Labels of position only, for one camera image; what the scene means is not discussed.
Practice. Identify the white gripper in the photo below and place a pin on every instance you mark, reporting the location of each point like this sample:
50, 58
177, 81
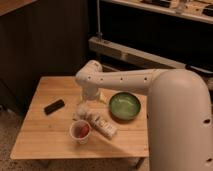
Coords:
89, 93

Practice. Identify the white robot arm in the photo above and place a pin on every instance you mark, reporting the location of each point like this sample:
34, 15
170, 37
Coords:
179, 114

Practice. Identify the green ceramic bowl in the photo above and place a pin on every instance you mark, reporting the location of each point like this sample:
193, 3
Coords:
124, 106

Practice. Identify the white tube bottle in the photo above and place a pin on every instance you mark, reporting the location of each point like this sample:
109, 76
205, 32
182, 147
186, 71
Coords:
106, 128

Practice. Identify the red fruit in cup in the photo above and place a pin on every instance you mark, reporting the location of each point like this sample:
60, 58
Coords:
84, 131

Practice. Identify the white paper cup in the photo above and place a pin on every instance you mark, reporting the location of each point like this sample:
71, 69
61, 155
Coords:
75, 131

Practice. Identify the black rectangular bar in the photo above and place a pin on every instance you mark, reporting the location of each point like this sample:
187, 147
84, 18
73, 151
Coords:
54, 107

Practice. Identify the wooden table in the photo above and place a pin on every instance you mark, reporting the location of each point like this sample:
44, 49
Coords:
47, 136

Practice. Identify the metal shelf unit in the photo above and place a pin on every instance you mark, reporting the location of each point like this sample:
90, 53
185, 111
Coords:
148, 33

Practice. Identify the dark wooden cabinet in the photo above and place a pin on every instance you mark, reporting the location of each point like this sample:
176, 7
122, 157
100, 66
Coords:
45, 38

